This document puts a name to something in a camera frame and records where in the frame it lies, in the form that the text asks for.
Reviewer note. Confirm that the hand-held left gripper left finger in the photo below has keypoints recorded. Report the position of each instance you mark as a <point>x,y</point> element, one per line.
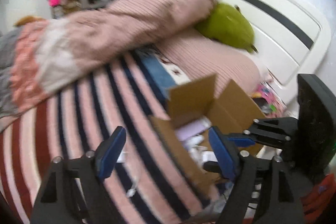
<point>111,153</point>

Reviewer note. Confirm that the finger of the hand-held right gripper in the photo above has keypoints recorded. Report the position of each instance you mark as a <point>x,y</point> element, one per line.
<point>237,141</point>
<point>286,125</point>

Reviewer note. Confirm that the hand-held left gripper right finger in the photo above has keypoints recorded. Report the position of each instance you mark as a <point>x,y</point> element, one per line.
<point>221,153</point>

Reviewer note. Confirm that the white power bank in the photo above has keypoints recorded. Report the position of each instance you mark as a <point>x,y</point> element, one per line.
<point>210,157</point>

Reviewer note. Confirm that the white mini fan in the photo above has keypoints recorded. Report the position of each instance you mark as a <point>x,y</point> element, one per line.
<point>194,144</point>

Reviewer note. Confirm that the white lavender bottle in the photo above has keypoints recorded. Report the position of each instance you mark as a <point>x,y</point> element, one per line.
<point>191,129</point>

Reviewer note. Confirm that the brown cardboard box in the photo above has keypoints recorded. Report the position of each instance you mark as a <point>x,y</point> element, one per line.
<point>191,100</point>

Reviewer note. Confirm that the colourful printed bag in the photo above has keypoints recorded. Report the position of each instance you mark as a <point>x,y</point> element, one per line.
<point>267,100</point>

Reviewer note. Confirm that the striped bed blanket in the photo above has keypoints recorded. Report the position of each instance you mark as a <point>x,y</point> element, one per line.
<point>78,121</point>

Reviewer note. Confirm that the red orange cloth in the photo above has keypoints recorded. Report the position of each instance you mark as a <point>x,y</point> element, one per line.
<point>319,197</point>

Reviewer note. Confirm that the pink ribbed pillow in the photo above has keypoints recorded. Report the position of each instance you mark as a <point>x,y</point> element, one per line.
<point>210,61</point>

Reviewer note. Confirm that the white headboard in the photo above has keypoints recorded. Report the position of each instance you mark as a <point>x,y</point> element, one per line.
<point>275,11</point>

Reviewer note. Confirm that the green plush pillow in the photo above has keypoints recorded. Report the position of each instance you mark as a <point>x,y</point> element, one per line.
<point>227,24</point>

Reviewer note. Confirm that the pink striped duvet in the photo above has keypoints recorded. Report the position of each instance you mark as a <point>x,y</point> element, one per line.
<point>105,35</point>

